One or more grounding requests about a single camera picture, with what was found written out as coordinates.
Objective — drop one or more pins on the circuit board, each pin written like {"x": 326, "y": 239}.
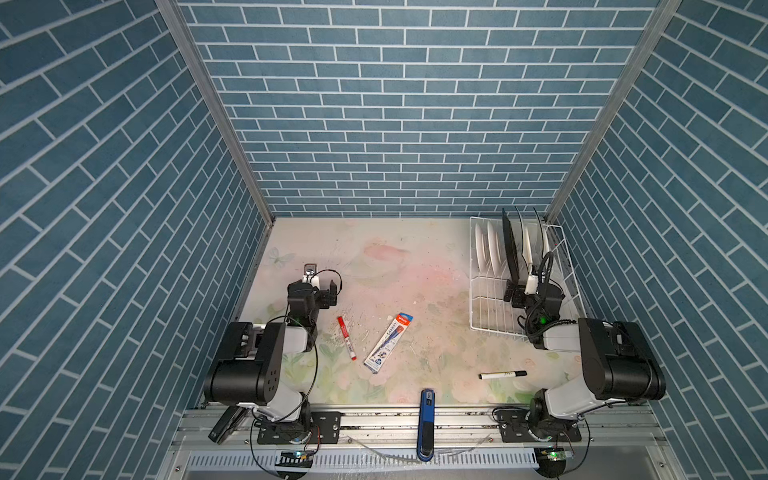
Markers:
{"x": 552, "y": 454}
{"x": 294, "y": 459}

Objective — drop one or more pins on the pen package red blue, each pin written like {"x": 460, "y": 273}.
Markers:
{"x": 388, "y": 341}

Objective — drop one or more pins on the blue black handheld device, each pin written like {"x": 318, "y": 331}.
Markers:
{"x": 426, "y": 426}

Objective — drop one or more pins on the right circuit board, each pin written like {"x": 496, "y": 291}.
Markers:
{"x": 552, "y": 454}

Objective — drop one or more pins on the left circuit board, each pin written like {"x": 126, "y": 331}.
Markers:
{"x": 294, "y": 459}

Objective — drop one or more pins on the white cable duct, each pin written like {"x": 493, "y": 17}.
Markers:
{"x": 365, "y": 461}

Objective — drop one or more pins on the white wire dish rack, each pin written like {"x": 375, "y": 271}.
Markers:
{"x": 488, "y": 311}

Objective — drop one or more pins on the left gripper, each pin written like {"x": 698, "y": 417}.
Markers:
{"x": 303, "y": 294}

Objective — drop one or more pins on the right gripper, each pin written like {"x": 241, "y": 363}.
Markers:
{"x": 541, "y": 300}

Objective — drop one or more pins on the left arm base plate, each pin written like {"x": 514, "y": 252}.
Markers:
{"x": 311, "y": 428}

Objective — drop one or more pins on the white square plate black rim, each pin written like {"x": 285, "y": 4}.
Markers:
{"x": 540, "y": 269}

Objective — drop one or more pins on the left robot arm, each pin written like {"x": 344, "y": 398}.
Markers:
{"x": 245, "y": 373}

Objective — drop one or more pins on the white round plate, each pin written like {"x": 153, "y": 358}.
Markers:
{"x": 480, "y": 248}
{"x": 493, "y": 248}

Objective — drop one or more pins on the red marker pen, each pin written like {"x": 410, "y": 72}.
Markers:
{"x": 346, "y": 338}

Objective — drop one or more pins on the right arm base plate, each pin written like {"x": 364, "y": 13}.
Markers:
{"x": 518, "y": 425}

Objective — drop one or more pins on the black white marker pen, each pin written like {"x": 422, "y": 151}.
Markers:
{"x": 502, "y": 374}

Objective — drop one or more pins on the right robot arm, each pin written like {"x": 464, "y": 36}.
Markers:
{"x": 617, "y": 366}

